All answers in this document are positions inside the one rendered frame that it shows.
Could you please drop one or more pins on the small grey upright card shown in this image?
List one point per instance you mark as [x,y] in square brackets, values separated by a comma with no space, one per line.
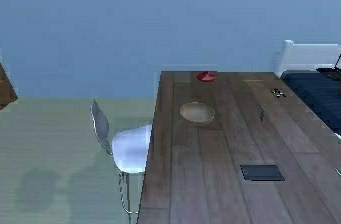
[262,114]

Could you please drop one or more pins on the black keys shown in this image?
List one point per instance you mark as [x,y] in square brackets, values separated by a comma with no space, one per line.
[278,93]

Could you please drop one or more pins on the black flat tablet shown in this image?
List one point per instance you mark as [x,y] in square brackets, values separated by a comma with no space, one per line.
[262,172]

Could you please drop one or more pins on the white bed with blue cover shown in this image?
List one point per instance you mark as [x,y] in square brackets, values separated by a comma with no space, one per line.
[321,96]

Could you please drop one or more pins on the beige bowl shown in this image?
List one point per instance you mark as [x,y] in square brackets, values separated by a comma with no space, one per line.
[197,113]

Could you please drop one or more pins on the red apple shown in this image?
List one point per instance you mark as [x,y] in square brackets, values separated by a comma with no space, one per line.
[206,77]

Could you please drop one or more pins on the black laptop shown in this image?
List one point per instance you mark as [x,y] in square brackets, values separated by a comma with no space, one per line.
[339,68]

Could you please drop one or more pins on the brown wooden table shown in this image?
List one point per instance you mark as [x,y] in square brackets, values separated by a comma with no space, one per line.
[211,150]

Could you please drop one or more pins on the white chair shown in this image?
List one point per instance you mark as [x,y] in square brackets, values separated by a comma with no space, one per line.
[129,150]

